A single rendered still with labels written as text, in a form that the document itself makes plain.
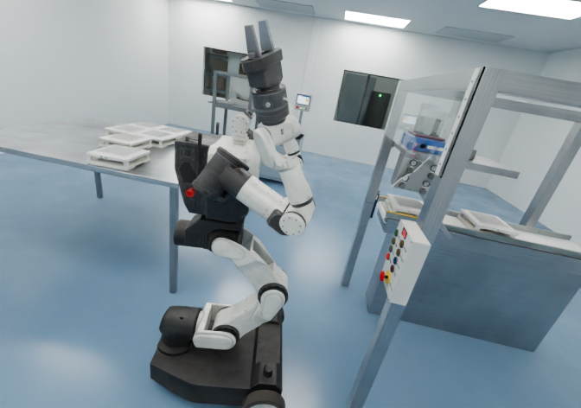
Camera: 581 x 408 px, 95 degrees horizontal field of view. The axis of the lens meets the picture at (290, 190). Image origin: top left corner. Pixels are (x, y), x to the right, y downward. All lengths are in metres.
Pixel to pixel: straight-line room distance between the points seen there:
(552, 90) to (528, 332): 1.94
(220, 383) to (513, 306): 1.94
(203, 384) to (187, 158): 1.03
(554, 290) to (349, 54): 5.49
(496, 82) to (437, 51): 5.96
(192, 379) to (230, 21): 6.74
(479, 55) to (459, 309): 5.73
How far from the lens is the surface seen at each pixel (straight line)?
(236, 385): 1.55
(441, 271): 2.15
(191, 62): 7.53
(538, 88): 1.08
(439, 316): 2.40
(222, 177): 0.82
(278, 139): 0.71
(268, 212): 0.80
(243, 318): 1.46
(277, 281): 1.29
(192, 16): 7.61
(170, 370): 1.60
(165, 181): 1.71
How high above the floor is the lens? 1.48
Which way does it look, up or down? 21 degrees down
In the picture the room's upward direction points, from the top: 10 degrees clockwise
